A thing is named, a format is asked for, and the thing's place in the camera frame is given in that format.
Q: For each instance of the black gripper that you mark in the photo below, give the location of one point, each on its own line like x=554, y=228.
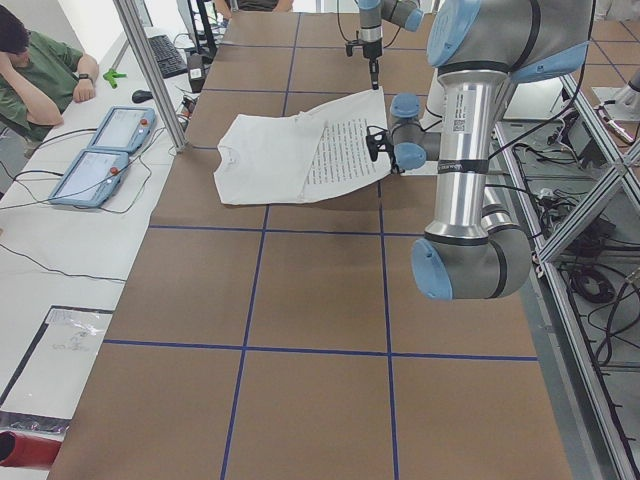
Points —
x=384, y=145
x=371, y=51

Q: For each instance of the white long-sleeve printed shirt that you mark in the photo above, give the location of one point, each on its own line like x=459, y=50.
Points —
x=308, y=157

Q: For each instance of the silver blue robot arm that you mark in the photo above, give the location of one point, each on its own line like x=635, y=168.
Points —
x=406, y=15
x=480, y=51

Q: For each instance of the black keyboard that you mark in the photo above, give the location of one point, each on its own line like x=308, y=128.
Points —
x=169, y=60

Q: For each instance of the black computer mouse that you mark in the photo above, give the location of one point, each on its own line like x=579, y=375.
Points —
x=140, y=96

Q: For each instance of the upper blue teach pendant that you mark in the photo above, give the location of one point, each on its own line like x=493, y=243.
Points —
x=124, y=129

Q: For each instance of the blue teach pendant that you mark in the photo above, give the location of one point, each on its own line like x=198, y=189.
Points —
x=90, y=179
x=124, y=129

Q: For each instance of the green plastic tool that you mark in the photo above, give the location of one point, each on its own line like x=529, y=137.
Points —
x=112, y=76

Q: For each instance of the lower blue teach pendant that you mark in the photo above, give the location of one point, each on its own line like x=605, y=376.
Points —
x=90, y=179

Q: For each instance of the seated person green shirt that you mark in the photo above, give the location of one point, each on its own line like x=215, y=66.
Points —
x=40, y=77

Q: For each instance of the clear plastic document sleeve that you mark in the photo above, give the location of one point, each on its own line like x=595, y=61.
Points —
x=42, y=394

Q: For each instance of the red cylinder object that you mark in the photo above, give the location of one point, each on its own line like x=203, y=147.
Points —
x=21, y=450

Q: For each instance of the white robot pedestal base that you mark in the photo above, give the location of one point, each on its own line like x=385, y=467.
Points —
x=434, y=115

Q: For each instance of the aluminium frame rail structure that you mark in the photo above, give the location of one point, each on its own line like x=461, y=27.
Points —
x=575, y=188

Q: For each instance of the aluminium frame post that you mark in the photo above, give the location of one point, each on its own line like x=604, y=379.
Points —
x=137, y=38

